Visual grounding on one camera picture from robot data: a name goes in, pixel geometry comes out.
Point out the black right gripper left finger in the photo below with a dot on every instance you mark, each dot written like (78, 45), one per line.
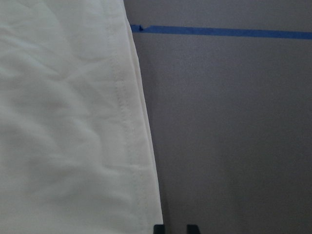
(159, 229)

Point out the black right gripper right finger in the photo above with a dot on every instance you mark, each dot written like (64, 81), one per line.
(193, 229)

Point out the beige long sleeve shirt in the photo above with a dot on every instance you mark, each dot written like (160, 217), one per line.
(76, 154)

